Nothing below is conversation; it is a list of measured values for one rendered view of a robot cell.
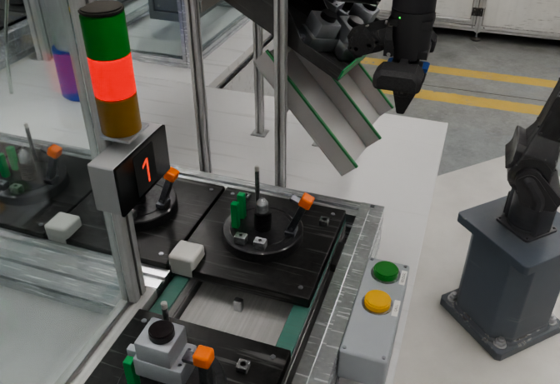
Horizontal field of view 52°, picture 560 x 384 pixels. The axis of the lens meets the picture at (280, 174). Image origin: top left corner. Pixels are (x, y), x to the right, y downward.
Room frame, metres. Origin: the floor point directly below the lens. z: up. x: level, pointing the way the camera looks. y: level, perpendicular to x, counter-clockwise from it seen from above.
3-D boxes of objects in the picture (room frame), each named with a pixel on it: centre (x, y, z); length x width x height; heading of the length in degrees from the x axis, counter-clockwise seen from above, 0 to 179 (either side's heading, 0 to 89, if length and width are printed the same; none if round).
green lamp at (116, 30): (0.64, 0.20, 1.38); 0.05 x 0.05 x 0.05
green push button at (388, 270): (0.69, -0.17, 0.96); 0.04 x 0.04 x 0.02
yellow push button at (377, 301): (0.63, -0.15, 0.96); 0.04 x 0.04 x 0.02
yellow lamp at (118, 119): (0.64, 0.20, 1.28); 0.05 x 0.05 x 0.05
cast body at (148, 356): (0.46, 0.15, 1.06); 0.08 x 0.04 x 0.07; 71
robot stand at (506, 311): (0.70, -0.38, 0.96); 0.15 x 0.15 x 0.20; 26
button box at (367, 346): (0.63, -0.15, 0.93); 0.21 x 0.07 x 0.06; 161
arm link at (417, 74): (0.76, -0.18, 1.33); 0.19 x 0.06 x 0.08; 161
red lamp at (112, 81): (0.64, 0.20, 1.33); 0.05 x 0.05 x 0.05
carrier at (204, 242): (0.78, 0.03, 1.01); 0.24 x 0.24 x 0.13; 71
